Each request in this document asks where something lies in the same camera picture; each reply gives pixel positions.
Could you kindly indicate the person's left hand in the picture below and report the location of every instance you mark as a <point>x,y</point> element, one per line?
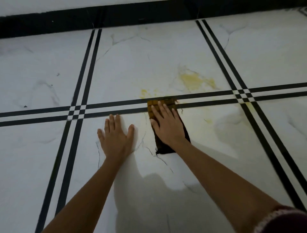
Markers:
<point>116,144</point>

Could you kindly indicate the person's right hand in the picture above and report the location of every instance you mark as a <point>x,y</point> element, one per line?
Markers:
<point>170,128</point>

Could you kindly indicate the person's left middle finger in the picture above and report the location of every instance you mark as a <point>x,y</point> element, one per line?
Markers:
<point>112,123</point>

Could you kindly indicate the person's right thumb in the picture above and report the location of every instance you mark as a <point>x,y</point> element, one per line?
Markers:
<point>154,126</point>

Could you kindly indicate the person's right middle finger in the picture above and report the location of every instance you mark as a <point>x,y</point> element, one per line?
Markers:
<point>163,110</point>

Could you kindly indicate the person's left thumb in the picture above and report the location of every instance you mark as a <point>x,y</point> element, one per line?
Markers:
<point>131,132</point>

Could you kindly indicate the person's left little finger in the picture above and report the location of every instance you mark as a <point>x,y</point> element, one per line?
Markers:
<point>100,135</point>

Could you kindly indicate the person's right little finger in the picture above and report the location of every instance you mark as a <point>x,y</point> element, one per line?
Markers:
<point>176,115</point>

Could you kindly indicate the dark brown yellow-stained cleaning cloth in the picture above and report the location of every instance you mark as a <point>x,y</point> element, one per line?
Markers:
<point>163,147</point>

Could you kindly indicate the person's right forearm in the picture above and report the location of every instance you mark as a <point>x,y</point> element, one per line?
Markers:
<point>223,189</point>

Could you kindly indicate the person's left forearm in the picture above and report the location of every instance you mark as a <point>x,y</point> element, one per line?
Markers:
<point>88,199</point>

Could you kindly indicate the large yellow spill stain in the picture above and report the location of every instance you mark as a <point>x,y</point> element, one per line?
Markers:
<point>194,80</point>

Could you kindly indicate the maroon knit sleeve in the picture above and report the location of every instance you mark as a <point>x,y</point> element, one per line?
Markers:
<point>285,220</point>

